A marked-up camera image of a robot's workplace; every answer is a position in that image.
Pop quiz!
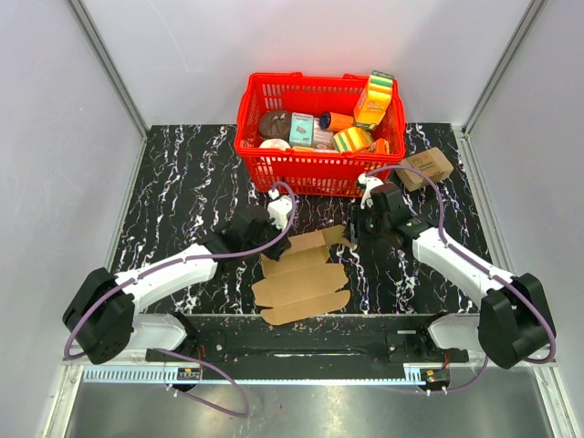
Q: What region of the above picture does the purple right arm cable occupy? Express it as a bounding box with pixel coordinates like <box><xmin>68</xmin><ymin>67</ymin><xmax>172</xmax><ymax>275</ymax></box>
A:
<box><xmin>362</xmin><ymin>164</ymin><xmax>558</xmax><ymax>394</ymax></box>

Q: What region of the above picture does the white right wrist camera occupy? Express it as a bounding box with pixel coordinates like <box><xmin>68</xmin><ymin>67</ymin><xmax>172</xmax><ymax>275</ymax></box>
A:
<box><xmin>357</xmin><ymin>173</ymin><xmax>384</xmax><ymax>210</ymax></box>

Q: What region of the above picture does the yellow Kamenoko sponge pack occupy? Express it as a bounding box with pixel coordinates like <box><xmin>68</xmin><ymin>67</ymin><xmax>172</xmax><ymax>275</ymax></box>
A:
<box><xmin>291</xmin><ymin>146</ymin><xmax>338</xmax><ymax>153</ymax></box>

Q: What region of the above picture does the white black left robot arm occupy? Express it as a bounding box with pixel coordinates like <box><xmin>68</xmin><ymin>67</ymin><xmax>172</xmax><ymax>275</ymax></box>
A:
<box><xmin>62</xmin><ymin>196</ymin><xmax>296</xmax><ymax>365</ymax></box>

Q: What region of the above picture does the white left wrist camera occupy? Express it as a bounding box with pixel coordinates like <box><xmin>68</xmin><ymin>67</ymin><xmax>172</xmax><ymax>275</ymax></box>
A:
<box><xmin>267</xmin><ymin>189</ymin><xmax>297</xmax><ymax>233</ymax></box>

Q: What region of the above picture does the yellow green sponge pack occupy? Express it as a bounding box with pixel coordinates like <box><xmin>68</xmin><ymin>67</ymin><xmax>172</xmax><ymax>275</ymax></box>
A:
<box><xmin>332</xmin><ymin>126</ymin><xmax>374</xmax><ymax>152</ymax></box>

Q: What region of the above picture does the pink white small box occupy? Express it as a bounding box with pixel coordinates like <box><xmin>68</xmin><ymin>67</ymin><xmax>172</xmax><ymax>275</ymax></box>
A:
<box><xmin>312</xmin><ymin>119</ymin><xmax>335</xmax><ymax>151</ymax></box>

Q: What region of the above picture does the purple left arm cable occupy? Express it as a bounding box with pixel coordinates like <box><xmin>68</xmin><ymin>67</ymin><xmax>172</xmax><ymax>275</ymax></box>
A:
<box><xmin>66</xmin><ymin>182</ymin><xmax>298</xmax><ymax>417</ymax></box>

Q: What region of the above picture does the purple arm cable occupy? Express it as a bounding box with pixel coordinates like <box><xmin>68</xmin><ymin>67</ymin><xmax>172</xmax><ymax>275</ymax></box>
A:
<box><xmin>362</xmin><ymin>164</ymin><xmax>558</xmax><ymax>394</ymax></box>
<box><xmin>66</xmin><ymin>182</ymin><xmax>298</xmax><ymax>417</ymax></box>

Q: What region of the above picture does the aluminium frame rail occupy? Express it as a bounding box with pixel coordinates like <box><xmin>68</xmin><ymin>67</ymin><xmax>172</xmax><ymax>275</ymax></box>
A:
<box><xmin>68</xmin><ymin>0</ymin><xmax>150</xmax><ymax>138</ymax></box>

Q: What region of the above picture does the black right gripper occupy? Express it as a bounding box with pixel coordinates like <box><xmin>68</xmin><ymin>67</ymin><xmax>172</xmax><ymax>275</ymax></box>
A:
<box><xmin>341</xmin><ymin>202</ymin><xmax>390</xmax><ymax>245</ymax></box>

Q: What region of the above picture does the light blue Kamenoko sponge box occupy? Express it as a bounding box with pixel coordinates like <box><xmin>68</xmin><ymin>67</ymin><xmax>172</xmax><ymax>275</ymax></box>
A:
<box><xmin>288</xmin><ymin>112</ymin><xmax>314</xmax><ymax>147</ymax></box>

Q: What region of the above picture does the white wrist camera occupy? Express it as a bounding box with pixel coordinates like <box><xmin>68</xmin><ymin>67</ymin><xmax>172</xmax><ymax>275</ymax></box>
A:
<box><xmin>267</xmin><ymin>189</ymin><xmax>297</xmax><ymax>233</ymax></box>
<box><xmin>357</xmin><ymin>173</ymin><xmax>384</xmax><ymax>210</ymax></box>

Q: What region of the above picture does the red plastic shopping basket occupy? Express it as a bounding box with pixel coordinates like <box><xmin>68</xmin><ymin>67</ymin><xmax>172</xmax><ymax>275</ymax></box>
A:
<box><xmin>234</xmin><ymin>72</ymin><xmax>406</xmax><ymax>197</ymax></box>

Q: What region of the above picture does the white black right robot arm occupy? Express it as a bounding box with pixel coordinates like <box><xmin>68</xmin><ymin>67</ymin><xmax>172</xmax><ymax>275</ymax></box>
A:
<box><xmin>345</xmin><ymin>175</ymin><xmax>557</xmax><ymax>370</ymax></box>

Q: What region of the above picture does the orange cylindrical bottle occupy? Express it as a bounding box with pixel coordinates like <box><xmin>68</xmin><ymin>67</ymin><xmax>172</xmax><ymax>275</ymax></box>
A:
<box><xmin>318</xmin><ymin>111</ymin><xmax>355</xmax><ymax>132</ymax></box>

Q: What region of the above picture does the brown cardboard box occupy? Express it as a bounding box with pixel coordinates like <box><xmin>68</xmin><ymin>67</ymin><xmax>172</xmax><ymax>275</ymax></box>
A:
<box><xmin>252</xmin><ymin>225</ymin><xmax>353</xmax><ymax>326</ymax></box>

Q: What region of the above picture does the brown round knitted scrubber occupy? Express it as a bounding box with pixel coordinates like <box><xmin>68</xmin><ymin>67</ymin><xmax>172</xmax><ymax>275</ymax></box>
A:
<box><xmin>258</xmin><ymin>110</ymin><xmax>292</xmax><ymax>140</ymax></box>

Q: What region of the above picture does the scouring pads pack kraft sleeve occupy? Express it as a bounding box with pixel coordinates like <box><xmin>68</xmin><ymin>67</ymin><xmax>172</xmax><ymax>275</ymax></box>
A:
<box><xmin>395</xmin><ymin>147</ymin><xmax>454</xmax><ymax>192</ymax></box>

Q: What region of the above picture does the white round sponge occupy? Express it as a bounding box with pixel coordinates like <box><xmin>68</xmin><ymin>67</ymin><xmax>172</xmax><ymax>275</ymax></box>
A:
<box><xmin>259</xmin><ymin>139</ymin><xmax>290</xmax><ymax>151</ymax></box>

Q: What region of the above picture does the orange sponge package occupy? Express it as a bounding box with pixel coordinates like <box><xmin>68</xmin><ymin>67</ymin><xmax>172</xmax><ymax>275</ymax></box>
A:
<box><xmin>364</xmin><ymin>138</ymin><xmax>390</xmax><ymax>154</ymax></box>

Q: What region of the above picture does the green yellow sponge scrubber box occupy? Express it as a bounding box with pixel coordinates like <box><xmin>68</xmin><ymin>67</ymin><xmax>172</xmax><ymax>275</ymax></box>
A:
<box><xmin>353</xmin><ymin>70</ymin><xmax>395</xmax><ymax>130</ymax></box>

